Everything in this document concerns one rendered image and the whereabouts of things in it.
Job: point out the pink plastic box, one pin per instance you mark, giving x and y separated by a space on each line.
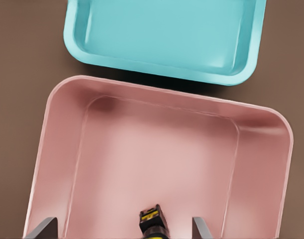
154 159

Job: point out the pale blue-green tray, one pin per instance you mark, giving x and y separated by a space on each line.
161 37

